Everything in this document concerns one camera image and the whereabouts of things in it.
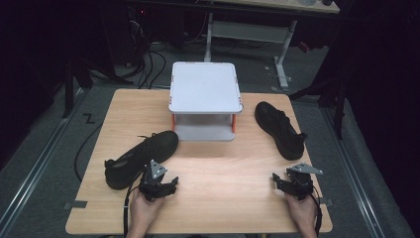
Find dark metal stand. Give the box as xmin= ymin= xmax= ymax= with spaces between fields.
xmin=61 ymin=54 xmax=133 ymax=119
xmin=287 ymin=77 xmax=348 ymax=140

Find black knit sneaker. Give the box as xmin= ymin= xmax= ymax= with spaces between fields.
xmin=104 ymin=130 xmax=179 ymax=191
xmin=254 ymin=100 xmax=308 ymax=162

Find white shoe rack orange legs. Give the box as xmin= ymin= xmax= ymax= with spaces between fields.
xmin=168 ymin=60 xmax=244 ymax=143

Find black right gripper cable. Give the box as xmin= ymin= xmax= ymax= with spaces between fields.
xmin=310 ymin=185 xmax=324 ymax=237

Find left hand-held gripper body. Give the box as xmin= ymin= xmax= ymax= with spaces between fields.
xmin=138 ymin=159 xmax=168 ymax=202

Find dark computer tower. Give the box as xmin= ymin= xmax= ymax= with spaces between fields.
xmin=110 ymin=4 xmax=148 ymax=67

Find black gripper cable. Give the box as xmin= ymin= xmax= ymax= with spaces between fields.
xmin=310 ymin=185 xmax=324 ymax=237
xmin=122 ymin=172 xmax=147 ymax=238

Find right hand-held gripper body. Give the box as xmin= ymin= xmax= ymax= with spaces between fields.
xmin=285 ymin=163 xmax=324 ymax=201

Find black cable on floor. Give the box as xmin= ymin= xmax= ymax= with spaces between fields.
xmin=73 ymin=123 xmax=105 ymax=182

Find metal floor rail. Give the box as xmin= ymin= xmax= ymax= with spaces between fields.
xmin=0 ymin=88 xmax=91 ymax=238
xmin=319 ymin=106 xmax=387 ymax=238

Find white-legged wooden desk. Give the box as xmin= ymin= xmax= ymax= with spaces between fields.
xmin=196 ymin=0 xmax=341 ymax=91

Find person's left hand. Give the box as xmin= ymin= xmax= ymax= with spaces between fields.
xmin=128 ymin=192 xmax=165 ymax=231

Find person's right hand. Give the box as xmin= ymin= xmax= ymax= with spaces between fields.
xmin=285 ymin=194 xmax=319 ymax=230

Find bundle of black cables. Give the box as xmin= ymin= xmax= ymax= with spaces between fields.
xmin=124 ymin=42 xmax=167 ymax=90

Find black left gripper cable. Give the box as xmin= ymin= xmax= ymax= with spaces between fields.
xmin=122 ymin=172 xmax=147 ymax=238

